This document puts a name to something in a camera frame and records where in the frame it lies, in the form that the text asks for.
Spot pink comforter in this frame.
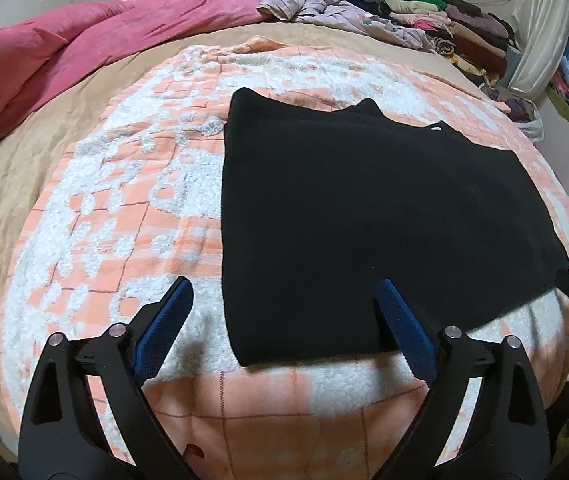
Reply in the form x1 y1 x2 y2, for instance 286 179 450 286
0 0 263 141

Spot stack of folded clothes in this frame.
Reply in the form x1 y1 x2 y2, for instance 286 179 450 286
380 0 520 87

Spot white plastic bag of clothes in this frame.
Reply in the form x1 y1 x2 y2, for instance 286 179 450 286
481 84 544 143

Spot peach white plaid blanket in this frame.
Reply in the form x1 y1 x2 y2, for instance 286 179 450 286
0 32 569 479

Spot lilac crumpled garment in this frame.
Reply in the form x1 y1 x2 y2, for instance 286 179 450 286
257 0 434 52

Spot black sweater with orange cuffs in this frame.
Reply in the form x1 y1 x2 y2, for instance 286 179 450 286
222 88 569 366

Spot beige bed sheet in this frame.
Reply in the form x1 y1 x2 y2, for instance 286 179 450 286
0 19 487 401

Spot cream curtain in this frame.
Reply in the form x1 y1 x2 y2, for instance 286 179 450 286
508 0 569 100

